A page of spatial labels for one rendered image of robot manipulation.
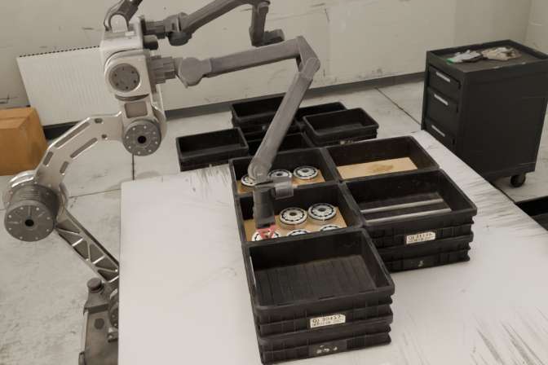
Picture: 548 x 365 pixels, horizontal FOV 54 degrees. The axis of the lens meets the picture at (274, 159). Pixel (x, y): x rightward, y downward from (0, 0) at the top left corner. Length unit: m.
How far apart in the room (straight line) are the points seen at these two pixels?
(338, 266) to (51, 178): 1.16
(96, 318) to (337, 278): 1.29
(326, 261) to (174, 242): 0.67
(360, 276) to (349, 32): 3.72
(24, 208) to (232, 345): 0.93
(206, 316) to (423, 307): 0.71
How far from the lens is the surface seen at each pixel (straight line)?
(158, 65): 1.69
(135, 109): 2.03
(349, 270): 1.77
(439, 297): 1.90
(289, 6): 4.97
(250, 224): 1.99
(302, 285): 1.72
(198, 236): 2.19
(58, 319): 3.10
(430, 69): 3.60
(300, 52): 1.75
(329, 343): 1.65
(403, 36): 5.46
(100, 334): 2.57
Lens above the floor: 1.97
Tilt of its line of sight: 28 degrees down
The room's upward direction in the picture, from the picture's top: 4 degrees counter-clockwise
